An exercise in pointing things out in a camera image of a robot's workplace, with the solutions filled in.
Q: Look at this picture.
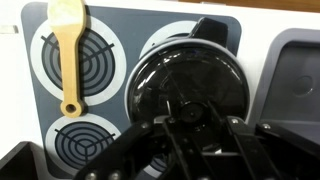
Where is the small black pot lid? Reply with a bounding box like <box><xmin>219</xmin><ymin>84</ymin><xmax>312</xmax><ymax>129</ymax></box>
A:
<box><xmin>127</xmin><ymin>44</ymin><xmax>248</xmax><ymax>135</ymax></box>

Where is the grey toy sink basin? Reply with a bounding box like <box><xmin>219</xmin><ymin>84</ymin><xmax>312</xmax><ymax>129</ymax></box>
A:
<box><xmin>248</xmin><ymin>28</ymin><xmax>320</xmax><ymax>145</ymax></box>

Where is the toy kitchen play set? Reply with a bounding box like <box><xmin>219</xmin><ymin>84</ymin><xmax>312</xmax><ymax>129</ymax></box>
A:
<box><xmin>0</xmin><ymin>0</ymin><xmax>320</xmax><ymax>180</ymax></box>

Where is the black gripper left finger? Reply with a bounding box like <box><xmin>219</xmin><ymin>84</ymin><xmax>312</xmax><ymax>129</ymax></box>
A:
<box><xmin>73</xmin><ymin>115</ymin><xmax>209</xmax><ymax>180</ymax></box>

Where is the small grey toy pot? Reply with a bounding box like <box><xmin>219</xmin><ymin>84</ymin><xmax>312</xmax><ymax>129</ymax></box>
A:
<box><xmin>123</xmin><ymin>16</ymin><xmax>251</xmax><ymax>134</ymax></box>

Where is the grey toy stovetop panel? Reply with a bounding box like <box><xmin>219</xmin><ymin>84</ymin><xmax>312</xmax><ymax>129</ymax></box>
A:
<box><xmin>20</xmin><ymin>1</ymin><xmax>243</xmax><ymax>180</ymax></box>

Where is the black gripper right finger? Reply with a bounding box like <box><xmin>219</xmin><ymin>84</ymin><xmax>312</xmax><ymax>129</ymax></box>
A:
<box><xmin>213</xmin><ymin>115</ymin><xmax>320</xmax><ymax>180</ymax></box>

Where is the light wooden toy spatula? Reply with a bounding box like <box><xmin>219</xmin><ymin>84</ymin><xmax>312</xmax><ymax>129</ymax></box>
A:
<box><xmin>46</xmin><ymin>0</ymin><xmax>88</xmax><ymax>119</ymax></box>

